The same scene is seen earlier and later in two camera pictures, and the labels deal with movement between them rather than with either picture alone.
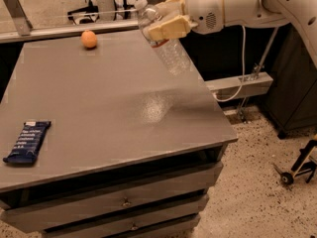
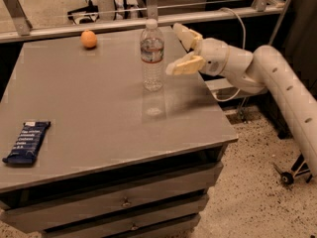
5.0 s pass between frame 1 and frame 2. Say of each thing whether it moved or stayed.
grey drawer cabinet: stayed
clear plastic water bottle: moved
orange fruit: stayed
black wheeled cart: stayed
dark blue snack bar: stayed
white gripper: moved
